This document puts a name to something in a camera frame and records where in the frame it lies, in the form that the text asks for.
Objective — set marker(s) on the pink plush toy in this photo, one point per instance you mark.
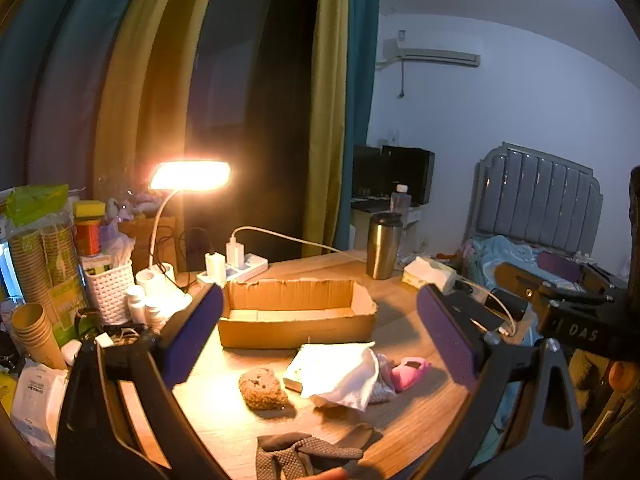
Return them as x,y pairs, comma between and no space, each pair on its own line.
407,374

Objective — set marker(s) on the white charger plug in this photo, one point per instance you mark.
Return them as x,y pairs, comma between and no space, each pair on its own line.
235,254
215,266

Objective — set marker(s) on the white wet wipes pack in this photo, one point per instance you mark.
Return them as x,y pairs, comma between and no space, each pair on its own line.
37,405

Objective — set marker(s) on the brown fuzzy heart toy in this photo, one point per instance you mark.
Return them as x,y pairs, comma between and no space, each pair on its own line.
262,390

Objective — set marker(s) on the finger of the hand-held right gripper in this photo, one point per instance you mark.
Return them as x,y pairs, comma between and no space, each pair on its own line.
520,282
560,265

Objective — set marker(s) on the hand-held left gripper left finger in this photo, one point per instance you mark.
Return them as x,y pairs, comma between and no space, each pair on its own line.
195,332

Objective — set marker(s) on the cotton swab bag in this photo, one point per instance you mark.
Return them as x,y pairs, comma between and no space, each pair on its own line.
382,382

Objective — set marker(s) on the cardboard box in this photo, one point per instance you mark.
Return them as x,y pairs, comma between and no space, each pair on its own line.
295,332

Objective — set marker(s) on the white power strip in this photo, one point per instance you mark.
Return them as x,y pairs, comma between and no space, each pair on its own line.
245,269

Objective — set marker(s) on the black smartphone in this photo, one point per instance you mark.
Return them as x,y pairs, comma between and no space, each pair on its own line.
475,310

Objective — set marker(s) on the grey padded headboard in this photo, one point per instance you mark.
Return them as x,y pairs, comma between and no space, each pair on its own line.
540,195

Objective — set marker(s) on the packaged paper cup stack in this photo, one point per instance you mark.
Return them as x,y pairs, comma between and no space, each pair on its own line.
45,250

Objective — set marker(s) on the white desk lamp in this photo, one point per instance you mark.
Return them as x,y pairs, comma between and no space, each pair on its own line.
190,175

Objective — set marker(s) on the white side cabinet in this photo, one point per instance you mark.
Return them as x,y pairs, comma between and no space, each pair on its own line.
360,225

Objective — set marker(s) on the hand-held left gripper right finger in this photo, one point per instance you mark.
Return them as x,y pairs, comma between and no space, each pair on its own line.
445,335

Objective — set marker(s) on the pale plush toys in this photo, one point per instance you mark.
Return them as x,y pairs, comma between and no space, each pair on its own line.
135,205

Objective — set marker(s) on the white air conditioner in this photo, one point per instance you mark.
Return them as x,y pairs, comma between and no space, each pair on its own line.
435,52

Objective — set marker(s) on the grey dotted grip sock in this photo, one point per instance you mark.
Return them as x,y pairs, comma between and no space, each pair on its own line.
290,457

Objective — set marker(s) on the black monitor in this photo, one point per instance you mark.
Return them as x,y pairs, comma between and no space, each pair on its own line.
366,170
407,172

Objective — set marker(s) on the steel tumbler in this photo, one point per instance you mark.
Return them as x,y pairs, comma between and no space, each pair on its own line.
384,247

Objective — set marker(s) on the light blue blanket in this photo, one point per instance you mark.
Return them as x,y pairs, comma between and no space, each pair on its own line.
500,257

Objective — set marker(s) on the teal curtain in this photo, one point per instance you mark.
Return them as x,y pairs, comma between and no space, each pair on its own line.
360,110
75,60

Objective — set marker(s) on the red jar with yellow lid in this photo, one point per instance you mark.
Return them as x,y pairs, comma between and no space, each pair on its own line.
89,235

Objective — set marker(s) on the smooth white cloth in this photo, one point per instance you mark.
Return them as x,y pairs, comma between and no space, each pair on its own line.
342,370

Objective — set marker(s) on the brown cardboard carton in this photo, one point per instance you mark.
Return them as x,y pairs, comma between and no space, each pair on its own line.
142,240

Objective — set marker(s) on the white plastic basket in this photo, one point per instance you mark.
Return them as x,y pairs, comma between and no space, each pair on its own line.
112,292

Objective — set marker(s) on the white pill bottle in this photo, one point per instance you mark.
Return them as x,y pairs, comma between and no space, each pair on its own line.
135,305
154,316

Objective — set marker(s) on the tissue pack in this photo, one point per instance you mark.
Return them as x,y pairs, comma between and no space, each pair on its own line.
430,272

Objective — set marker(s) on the dark window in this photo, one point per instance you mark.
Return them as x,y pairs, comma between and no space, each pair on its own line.
250,85

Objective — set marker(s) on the clear plastic bottle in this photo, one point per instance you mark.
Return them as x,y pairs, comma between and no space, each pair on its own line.
400,200

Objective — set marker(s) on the yellow curtain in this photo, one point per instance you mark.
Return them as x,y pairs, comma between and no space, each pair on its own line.
327,110
150,85

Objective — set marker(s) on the loose brown cup stack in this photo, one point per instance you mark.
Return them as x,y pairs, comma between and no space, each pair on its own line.
35,332

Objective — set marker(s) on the crumpled plastic bag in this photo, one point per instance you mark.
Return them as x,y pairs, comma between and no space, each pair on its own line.
117,245

